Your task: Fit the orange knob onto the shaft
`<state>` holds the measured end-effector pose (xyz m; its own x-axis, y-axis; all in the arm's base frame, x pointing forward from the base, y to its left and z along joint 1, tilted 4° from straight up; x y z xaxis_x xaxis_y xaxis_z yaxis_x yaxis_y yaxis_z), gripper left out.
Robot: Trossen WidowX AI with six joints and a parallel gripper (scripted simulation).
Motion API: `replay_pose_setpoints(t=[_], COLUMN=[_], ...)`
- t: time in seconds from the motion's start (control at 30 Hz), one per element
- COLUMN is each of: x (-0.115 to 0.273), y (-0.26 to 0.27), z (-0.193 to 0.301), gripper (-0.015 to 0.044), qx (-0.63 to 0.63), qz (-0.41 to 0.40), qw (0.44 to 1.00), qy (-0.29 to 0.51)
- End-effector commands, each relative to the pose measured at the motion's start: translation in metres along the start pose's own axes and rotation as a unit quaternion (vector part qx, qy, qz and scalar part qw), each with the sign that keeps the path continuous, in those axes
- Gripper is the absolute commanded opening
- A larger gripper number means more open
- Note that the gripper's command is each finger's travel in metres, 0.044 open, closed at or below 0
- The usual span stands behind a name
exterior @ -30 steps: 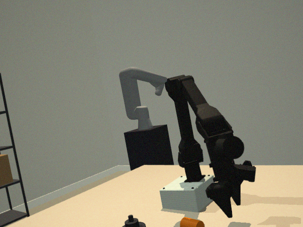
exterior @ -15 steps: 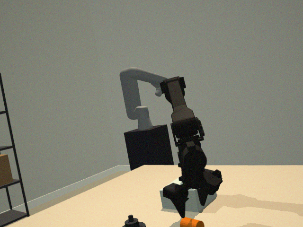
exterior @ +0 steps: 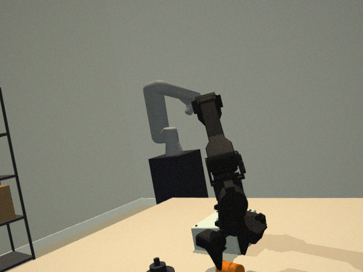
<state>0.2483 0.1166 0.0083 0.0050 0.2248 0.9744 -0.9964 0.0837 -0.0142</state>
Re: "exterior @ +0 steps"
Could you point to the orange knob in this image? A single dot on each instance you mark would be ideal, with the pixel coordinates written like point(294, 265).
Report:
point(231, 267)

